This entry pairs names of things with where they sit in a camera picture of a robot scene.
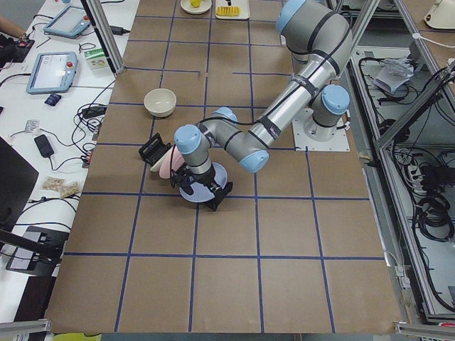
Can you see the blue plate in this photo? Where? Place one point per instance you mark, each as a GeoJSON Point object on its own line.
{"type": "Point", "coordinates": [202, 193]}

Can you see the black power adapter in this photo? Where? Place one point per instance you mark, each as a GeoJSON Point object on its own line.
{"type": "Point", "coordinates": [44, 146]}

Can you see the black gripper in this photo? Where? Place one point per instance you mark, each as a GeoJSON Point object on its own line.
{"type": "Point", "coordinates": [204, 177]}

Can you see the teach pendant near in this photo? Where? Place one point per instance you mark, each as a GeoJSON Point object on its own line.
{"type": "Point", "coordinates": [52, 73]}

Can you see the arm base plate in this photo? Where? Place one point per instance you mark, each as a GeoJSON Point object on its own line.
{"type": "Point", "coordinates": [309, 136]}

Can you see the teach pendant far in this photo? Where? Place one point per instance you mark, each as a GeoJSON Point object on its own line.
{"type": "Point", "coordinates": [69, 23]}

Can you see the pink plate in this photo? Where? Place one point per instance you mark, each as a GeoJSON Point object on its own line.
{"type": "Point", "coordinates": [177, 163]}

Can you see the teach pendant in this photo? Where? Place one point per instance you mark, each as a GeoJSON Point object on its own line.
{"type": "Point", "coordinates": [69, 23]}
{"type": "Point", "coordinates": [52, 73]}

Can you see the white rectangular tray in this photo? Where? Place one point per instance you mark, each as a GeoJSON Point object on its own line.
{"type": "Point", "coordinates": [244, 6]}

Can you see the yellow lemon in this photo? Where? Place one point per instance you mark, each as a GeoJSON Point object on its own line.
{"type": "Point", "coordinates": [195, 3]}

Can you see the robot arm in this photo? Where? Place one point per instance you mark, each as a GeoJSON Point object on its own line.
{"type": "Point", "coordinates": [312, 31]}

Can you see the white bowl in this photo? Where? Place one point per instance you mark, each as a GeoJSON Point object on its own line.
{"type": "Point", "coordinates": [160, 102]}

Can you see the black dish rack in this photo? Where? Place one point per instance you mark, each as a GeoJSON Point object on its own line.
{"type": "Point", "coordinates": [154, 148]}

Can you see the cream plate in rack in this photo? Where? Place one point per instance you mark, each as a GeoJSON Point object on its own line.
{"type": "Point", "coordinates": [158, 165]}

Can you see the cream plate with lemon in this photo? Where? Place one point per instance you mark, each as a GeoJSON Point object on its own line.
{"type": "Point", "coordinates": [203, 8]}

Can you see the green white carton box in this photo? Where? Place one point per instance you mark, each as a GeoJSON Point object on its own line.
{"type": "Point", "coordinates": [96, 59]}

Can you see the aluminium frame post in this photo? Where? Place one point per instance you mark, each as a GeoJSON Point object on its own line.
{"type": "Point", "coordinates": [99, 22]}

